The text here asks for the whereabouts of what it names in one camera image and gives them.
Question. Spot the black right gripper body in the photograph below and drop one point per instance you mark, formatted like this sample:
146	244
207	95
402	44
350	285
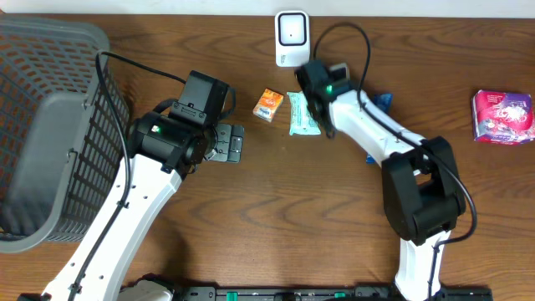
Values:
323	123

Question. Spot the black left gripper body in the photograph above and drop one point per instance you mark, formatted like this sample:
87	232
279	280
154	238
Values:
228	142

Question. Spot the mint green snack pack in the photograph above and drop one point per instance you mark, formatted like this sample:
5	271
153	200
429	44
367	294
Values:
301	122

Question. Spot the orange small snack box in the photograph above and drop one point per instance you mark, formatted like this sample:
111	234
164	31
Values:
267	105

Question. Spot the blue Oreo cookie pack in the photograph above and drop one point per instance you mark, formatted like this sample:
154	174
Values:
383	101

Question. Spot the purple pink Carefree pack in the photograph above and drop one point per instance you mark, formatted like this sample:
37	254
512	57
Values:
502	118

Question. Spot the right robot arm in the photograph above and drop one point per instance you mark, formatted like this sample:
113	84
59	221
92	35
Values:
421	198

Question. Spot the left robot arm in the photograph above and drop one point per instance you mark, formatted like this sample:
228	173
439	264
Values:
165	145

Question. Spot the grey plastic shopping basket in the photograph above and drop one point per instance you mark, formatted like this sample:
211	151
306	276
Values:
60	149

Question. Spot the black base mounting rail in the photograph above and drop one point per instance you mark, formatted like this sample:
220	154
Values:
313	294

